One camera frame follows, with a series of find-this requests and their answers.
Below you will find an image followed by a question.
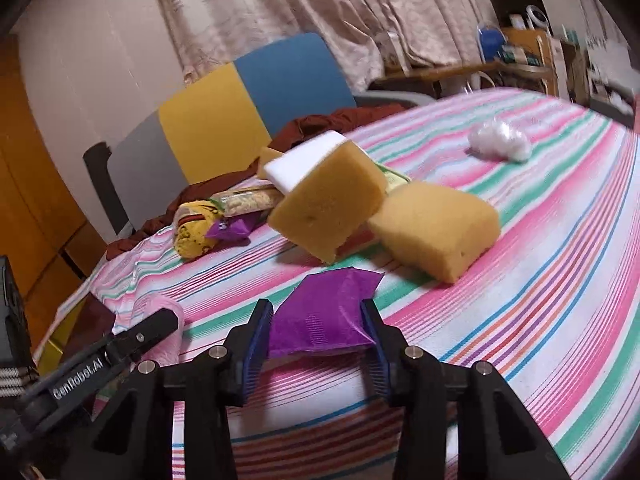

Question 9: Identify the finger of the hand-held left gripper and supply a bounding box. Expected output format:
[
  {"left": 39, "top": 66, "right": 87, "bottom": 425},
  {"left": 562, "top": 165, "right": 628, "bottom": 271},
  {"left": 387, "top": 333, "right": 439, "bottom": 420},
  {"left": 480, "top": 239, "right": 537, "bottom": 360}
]
[{"left": 17, "top": 307, "right": 181, "bottom": 432}]

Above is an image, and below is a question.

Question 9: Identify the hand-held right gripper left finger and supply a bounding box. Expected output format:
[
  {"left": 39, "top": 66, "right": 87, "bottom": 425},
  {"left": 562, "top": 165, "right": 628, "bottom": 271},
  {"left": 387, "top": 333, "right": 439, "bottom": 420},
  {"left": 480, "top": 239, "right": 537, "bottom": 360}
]
[{"left": 75, "top": 299, "right": 275, "bottom": 480}]

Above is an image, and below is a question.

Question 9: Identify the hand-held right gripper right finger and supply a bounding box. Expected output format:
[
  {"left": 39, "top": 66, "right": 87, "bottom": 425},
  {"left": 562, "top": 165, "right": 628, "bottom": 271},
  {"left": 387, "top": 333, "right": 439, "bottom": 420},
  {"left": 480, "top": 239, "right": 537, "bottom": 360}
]
[{"left": 360, "top": 298, "right": 558, "bottom": 480}]

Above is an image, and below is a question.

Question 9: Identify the purple snack packet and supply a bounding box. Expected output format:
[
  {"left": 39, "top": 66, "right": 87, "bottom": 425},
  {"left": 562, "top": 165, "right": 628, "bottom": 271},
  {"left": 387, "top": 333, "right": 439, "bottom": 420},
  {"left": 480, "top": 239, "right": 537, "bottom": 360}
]
[
  {"left": 205, "top": 210, "right": 261, "bottom": 243},
  {"left": 268, "top": 267, "right": 386, "bottom": 358}
]

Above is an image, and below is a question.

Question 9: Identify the yellow snack bag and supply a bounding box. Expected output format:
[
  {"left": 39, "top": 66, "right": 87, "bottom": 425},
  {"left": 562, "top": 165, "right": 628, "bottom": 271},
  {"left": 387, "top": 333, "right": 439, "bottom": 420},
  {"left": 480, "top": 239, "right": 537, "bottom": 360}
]
[{"left": 174, "top": 200, "right": 226, "bottom": 261}]

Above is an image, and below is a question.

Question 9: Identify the clear cracker packet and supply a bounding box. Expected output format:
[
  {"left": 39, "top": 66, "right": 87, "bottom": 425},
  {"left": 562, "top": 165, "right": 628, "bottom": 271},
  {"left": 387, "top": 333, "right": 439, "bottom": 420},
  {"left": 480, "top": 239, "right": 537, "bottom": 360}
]
[{"left": 210, "top": 185, "right": 281, "bottom": 218}]

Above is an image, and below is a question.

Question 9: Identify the pink soft bundle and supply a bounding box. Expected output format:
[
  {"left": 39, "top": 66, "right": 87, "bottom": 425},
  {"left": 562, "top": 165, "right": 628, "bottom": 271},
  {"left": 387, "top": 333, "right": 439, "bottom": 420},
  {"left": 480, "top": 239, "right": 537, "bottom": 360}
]
[{"left": 132, "top": 294, "right": 186, "bottom": 366}]

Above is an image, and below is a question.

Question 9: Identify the dark brown cloth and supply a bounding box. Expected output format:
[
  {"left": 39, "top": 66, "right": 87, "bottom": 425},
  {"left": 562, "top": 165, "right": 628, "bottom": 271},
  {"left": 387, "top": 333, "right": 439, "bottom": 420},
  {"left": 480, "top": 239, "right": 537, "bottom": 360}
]
[{"left": 65, "top": 292, "right": 118, "bottom": 346}]

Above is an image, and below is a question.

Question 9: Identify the yellow sponge block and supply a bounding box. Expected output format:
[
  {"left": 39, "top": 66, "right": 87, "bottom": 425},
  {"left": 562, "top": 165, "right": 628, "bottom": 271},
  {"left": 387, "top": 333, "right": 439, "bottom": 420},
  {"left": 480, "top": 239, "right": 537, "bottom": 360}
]
[
  {"left": 367, "top": 182, "right": 502, "bottom": 283},
  {"left": 266, "top": 141, "right": 388, "bottom": 265}
]

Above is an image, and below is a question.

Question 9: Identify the wooden wardrobe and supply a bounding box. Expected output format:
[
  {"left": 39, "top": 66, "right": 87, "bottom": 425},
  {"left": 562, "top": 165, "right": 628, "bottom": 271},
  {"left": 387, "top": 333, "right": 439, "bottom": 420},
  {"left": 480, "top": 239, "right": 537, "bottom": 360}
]
[{"left": 0, "top": 35, "right": 108, "bottom": 351}]

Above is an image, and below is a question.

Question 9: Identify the small yellow sponge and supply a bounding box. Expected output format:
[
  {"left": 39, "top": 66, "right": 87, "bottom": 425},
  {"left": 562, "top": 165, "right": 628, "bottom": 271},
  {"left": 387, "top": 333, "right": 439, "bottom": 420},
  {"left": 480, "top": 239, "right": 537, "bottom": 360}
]
[{"left": 256, "top": 146, "right": 283, "bottom": 181}]

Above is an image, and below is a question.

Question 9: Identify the white sponge block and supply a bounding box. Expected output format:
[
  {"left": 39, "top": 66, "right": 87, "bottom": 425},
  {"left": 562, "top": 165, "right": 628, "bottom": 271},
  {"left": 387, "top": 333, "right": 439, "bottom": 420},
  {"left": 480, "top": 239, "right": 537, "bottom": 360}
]
[{"left": 263, "top": 131, "right": 351, "bottom": 196}]

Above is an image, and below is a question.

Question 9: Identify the striped pink cloth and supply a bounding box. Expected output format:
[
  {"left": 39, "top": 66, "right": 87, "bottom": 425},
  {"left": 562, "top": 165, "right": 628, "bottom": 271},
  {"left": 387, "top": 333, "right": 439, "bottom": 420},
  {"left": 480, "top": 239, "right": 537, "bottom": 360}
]
[{"left": 32, "top": 86, "right": 640, "bottom": 480}]

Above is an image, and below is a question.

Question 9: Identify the grey yellow blue headboard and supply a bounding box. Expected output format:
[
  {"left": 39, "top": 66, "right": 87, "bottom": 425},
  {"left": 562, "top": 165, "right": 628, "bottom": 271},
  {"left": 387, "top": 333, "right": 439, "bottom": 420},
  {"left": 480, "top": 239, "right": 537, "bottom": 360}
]
[{"left": 82, "top": 32, "right": 436, "bottom": 241}]

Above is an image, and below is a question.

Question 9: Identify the reddish brown cloth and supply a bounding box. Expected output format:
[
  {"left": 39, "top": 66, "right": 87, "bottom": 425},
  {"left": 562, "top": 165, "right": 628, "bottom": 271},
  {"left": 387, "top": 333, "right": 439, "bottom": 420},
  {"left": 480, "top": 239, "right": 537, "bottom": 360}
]
[{"left": 105, "top": 102, "right": 408, "bottom": 261}]

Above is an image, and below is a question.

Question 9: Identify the crumpled white plastic wad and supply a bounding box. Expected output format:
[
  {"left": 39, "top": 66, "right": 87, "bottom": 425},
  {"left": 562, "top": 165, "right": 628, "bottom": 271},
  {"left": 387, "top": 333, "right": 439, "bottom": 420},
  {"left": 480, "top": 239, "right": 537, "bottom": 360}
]
[{"left": 467, "top": 116, "right": 532, "bottom": 163}]

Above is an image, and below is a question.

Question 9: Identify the wooden desk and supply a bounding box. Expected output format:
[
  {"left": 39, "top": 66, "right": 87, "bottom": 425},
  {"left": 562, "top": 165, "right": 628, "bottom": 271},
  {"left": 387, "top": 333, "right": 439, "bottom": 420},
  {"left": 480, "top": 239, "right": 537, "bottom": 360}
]
[{"left": 380, "top": 60, "right": 558, "bottom": 98}]

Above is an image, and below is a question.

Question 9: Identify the patterned beige curtain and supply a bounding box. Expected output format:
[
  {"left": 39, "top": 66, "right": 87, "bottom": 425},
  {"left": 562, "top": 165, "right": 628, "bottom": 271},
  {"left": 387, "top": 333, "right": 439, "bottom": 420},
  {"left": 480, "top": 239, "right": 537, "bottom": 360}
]
[{"left": 142, "top": 0, "right": 501, "bottom": 86}]

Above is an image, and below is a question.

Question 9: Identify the cardboard box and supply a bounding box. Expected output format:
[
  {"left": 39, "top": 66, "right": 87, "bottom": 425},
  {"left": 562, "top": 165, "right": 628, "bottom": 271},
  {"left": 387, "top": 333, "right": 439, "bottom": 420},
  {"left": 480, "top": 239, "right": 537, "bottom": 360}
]
[{"left": 502, "top": 27, "right": 571, "bottom": 96}]

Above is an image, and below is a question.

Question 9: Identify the white shelf rack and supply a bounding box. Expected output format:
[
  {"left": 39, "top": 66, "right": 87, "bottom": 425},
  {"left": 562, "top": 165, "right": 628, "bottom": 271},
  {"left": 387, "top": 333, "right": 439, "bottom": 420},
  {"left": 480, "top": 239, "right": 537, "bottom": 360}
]
[{"left": 585, "top": 40, "right": 640, "bottom": 116}]

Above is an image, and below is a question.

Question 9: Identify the black shelf box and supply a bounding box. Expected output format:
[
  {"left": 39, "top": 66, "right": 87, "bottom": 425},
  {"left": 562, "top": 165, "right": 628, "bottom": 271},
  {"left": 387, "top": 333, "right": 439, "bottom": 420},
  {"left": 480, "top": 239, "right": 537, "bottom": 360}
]
[{"left": 492, "top": 0, "right": 551, "bottom": 31}]

